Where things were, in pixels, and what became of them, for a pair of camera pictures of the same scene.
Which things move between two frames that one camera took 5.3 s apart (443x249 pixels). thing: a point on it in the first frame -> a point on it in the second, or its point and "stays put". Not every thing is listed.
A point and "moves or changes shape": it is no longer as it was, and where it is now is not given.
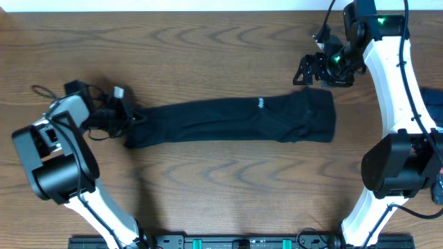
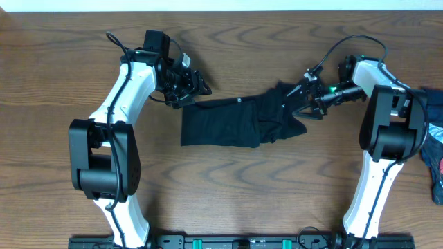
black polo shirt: x=308 y=115 moves or changes shape
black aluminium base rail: x=241 y=241 stays put
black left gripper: x=126 y=113 -> x=192 y=88
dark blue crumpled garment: x=433 y=101 stays put
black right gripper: x=319 y=60 -> x=309 y=87
